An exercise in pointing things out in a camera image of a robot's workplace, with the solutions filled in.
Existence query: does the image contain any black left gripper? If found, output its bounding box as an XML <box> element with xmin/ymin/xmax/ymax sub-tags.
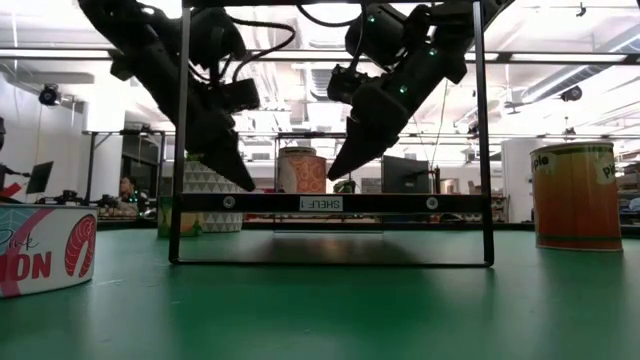
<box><xmin>167</xmin><ymin>79</ymin><xmax>257</xmax><ymax>193</ymax></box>

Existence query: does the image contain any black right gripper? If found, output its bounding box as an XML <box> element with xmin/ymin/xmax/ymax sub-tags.
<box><xmin>327</xmin><ymin>82</ymin><xmax>412</xmax><ymax>181</ymax></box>

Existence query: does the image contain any black metal shelf wooden board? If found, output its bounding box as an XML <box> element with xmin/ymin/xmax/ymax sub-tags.
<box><xmin>168</xmin><ymin>0</ymin><xmax>496</xmax><ymax>270</ymax></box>

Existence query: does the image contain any orange pineapple can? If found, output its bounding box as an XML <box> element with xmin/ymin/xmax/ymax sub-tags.
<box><xmin>529</xmin><ymin>141</ymin><xmax>624</xmax><ymax>254</ymax></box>

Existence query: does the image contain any succulent in white patterned pot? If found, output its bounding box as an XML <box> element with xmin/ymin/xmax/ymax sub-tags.
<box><xmin>182</xmin><ymin>152</ymin><xmax>246</xmax><ymax>234</ymax></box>

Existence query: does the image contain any black computer monitor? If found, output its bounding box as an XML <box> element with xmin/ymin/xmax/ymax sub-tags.
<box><xmin>381</xmin><ymin>154</ymin><xmax>432</xmax><ymax>196</ymax></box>

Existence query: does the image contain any person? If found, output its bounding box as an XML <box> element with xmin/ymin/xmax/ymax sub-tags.
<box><xmin>118</xmin><ymin>174</ymin><xmax>149</xmax><ymax>216</ymax></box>

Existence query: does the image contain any white round column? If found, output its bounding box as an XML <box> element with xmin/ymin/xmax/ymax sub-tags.
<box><xmin>501</xmin><ymin>138</ymin><xmax>534</xmax><ymax>224</ymax></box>

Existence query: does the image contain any small black screen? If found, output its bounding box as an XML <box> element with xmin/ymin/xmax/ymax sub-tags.
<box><xmin>25</xmin><ymin>160</ymin><xmax>55</xmax><ymax>196</ymax></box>

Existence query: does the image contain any pink salmon flat can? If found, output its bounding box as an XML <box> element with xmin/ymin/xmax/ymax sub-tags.
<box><xmin>0</xmin><ymin>203</ymin><xmax>99</xmax><ymax>300</ymax></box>

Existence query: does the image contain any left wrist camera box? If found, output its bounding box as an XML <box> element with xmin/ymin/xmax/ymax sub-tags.
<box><xmin>218</xmin><ymin>77</ymin><xmax>262</xmax><ymax>114</ymax></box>

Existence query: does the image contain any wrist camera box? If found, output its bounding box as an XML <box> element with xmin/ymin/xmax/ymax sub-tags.
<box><xmin>326</xmin><ymin>63</ymin><xmax>375</xmax><ymax>105</ymax></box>
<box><xmin>218</xmin><ymin>77</ymin><xmax>262</xmax><ymax>114</ymax></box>

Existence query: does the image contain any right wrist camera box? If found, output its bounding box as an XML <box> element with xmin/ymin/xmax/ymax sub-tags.
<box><xmin>326</xmin><ymin>63</ymin><xmax>375</xmax><ymax>105</ymax></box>

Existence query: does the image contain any black metal frame rack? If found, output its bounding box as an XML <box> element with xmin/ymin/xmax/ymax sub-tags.
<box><xmin>82</xmin><ymin>128</ymin><xmax>167</xmax><ymax>204</ymax></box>

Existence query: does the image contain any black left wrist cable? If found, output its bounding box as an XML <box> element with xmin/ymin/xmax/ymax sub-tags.
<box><xmin>227</xmin><ymin>16</ymin><xmax>297</xmax><ymax>84</ymax></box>

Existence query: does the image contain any black aluminium table frame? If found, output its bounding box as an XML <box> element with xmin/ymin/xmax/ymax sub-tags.
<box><xmin>94</xmin><ymin>219</ymin><xmax>640</xmax><ymax>239</ymax></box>

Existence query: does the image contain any black ceiling light rail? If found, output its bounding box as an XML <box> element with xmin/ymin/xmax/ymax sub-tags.
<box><xmin>0</xmin><ymin>47</ymin><xmax>640</xmax><ymax>65</ymax></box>

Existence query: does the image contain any black ceiling camera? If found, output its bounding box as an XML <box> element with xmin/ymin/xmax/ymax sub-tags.
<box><xmin>38</xmin><ymin>83</ymin><xmax>62</xmax><ymax>108</ymax></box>
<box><xmin>559</xmin><ymin>84</ymin><xmax>584</xmax><ymax>104</ymax></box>

